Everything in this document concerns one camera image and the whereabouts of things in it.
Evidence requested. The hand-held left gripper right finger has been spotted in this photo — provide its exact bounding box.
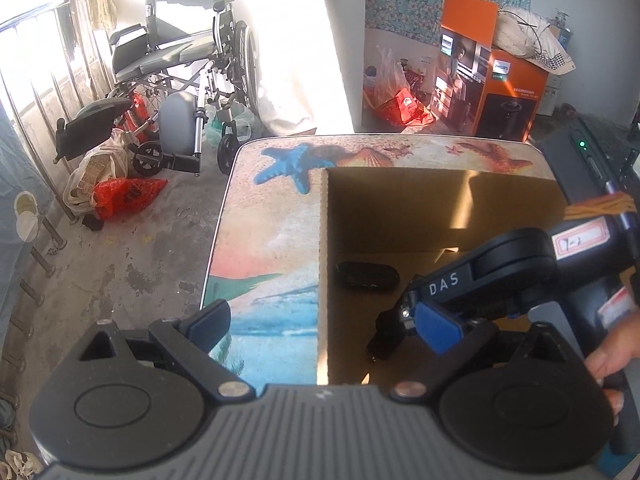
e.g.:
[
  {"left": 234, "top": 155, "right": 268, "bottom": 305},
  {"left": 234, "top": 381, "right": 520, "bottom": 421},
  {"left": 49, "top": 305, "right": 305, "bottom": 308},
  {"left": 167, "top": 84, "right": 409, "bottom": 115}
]
[{"left": 392, "top": 302, "right": 586, "bottom": 402}]

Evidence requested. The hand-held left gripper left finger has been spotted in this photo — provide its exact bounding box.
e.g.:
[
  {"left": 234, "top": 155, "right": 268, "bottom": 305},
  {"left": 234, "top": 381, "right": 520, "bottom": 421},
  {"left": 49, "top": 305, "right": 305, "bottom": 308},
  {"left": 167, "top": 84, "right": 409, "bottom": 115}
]
[{"left": 79, "top": 300, "right": 256, "bottom": 402}]

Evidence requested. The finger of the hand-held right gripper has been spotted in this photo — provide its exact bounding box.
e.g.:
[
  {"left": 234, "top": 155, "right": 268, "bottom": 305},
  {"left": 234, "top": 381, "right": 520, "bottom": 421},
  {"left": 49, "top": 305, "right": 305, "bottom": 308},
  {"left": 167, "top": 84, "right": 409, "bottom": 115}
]
[{"left": 366, "top": 305, "right": 418, "bottom": 362}]

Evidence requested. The brown cardboard box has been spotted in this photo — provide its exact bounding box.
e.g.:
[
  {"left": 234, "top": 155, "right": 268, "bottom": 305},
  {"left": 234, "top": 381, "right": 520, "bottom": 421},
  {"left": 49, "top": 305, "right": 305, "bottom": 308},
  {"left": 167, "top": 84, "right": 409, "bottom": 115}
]
[{"left": 318, "top": 167, "right": 572, "bottom": 387}]

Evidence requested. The person's right hand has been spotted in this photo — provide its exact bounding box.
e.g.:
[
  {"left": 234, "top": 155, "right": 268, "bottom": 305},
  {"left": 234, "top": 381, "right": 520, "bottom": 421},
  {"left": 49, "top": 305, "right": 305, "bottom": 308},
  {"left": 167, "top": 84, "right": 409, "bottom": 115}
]
[{"left": 584, "top": 310, "right": 640, "bottom": 415}]

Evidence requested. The black oval case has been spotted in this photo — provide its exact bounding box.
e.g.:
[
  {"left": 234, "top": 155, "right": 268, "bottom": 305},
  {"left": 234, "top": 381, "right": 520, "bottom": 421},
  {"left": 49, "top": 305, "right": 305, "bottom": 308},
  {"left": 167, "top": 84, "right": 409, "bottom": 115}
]
[{"left": 335, "top": 260, "right": 401, "bottom": 291}]

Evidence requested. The red plastic bag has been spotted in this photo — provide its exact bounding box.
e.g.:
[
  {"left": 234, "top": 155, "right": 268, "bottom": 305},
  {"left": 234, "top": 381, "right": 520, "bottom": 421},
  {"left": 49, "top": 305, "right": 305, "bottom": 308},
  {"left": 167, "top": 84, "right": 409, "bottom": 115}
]
[{"left": 92, "top": 177, "right": 169, "bottom": 221}]

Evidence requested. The orange appliance carton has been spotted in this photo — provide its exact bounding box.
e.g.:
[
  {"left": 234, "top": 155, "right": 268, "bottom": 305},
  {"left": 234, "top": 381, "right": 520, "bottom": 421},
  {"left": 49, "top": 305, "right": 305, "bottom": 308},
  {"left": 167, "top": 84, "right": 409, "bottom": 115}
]
[{"left": 430, "top": 0, "right": 549, "bottom": 142}]

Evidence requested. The white water dispenser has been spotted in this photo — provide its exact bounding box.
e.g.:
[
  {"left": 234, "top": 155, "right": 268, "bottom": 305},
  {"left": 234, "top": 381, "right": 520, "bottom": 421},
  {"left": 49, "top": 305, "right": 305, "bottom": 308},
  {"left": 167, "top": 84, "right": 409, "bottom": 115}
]
[{"left": 542, "top": 72, "right": 576, "bottom": 117}]

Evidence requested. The white woven bag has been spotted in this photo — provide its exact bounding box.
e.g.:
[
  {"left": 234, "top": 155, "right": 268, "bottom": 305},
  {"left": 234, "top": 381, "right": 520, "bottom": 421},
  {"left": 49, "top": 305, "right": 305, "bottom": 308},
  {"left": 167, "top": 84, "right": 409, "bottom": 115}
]
[{"left": 62, "top": 129, "right": 132, "bottom": 211}]

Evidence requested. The green plastic bag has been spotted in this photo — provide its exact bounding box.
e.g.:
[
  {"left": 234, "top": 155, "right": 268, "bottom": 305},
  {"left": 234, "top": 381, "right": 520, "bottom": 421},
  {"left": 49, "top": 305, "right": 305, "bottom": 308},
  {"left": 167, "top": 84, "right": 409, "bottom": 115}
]
[{"left": 205, "top": 102, "right": 254, "bottom": 143}]

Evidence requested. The clear bag with red packet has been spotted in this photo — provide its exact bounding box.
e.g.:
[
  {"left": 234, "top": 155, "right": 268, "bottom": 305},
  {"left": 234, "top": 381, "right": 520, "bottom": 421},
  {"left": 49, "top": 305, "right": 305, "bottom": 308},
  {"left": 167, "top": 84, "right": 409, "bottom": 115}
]
[{"left": 364, "top": 46, "right": 437, "bottom": 127}]

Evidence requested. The blue water jug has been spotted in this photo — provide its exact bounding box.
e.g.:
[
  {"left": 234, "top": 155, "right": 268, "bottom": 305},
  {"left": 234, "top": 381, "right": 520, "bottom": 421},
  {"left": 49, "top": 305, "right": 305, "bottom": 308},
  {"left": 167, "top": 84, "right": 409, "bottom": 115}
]
[{"left": 550, "top": 9, "right": 575, "bottom": 58}]

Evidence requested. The grey wheelchair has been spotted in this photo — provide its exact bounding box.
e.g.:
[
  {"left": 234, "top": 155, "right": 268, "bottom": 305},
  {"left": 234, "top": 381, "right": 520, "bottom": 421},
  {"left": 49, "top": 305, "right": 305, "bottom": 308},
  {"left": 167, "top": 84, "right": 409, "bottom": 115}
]
[{"left": 54, "top": 0, "right": 262, "bottom": 178}]

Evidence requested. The metal railing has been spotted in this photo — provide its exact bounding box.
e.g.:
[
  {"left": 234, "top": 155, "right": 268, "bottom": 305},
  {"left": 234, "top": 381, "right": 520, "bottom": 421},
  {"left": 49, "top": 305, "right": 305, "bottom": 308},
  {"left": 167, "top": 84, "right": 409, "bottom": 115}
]
[{"left": 0, "top": 0, "right": 118, "bottom": 281}]

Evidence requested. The hanging beige cloth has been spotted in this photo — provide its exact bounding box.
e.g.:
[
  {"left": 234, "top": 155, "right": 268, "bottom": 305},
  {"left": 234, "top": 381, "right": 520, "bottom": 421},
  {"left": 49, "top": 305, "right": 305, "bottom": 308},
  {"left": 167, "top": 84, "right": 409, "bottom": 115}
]
[{"left": 90, "top": 0, "right": 119, "bottom": 30}]

